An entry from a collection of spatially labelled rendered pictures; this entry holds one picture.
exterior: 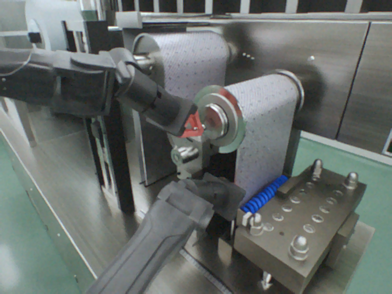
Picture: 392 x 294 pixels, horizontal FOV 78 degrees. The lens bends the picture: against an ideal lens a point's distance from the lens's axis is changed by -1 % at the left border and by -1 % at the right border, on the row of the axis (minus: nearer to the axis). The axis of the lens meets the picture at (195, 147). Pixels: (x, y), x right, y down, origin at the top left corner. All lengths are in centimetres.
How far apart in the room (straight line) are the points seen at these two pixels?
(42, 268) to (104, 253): 132
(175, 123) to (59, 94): 18
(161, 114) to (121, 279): 25
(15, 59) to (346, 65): 67
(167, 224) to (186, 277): 34
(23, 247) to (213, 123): 193
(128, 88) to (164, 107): 7
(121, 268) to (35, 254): 188
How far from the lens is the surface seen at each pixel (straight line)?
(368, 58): 72
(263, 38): 82
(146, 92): 39
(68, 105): 38
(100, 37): 65
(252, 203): 63
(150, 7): 135
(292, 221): 63
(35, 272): 203
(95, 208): 87
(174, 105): 43
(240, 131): 49
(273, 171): 71
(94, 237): 78
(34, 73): 37
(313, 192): 74
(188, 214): 36
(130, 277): 28
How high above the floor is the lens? 144
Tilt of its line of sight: 28 degrees down
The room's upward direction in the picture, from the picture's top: straight up
